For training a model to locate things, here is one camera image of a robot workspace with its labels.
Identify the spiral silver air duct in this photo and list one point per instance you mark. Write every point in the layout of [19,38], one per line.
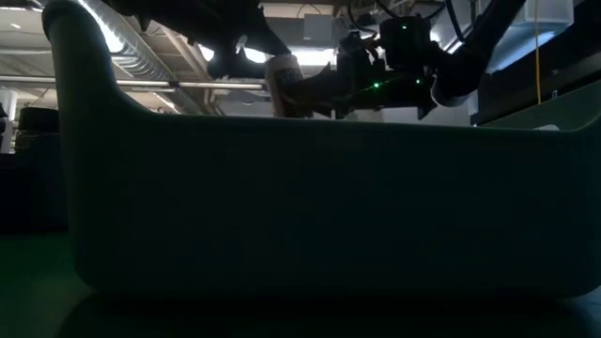
[141,61]

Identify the light teal plastic bin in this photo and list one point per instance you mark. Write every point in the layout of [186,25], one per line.
[300,211]

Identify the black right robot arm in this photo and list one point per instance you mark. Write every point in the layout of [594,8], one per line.
[474,51]

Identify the grey ceiling box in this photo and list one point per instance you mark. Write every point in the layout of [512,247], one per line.
[318,28]

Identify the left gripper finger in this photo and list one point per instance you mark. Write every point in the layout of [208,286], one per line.
[235,68]
[263,35]

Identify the grey horizontal ceiling pipe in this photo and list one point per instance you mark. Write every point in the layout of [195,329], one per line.
[211,85]

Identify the tan-lidded spice jar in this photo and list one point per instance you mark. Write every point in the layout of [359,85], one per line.
[282,70]

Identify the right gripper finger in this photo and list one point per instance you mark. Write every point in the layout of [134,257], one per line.
[324,94]

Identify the green table mat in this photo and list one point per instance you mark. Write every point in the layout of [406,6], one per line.
[28,281]

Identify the ceiling light panel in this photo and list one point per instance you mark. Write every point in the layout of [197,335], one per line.
[314,57]
[258,55]

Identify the rectangular sheet-metal duct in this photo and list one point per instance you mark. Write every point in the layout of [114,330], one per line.
[521,42]

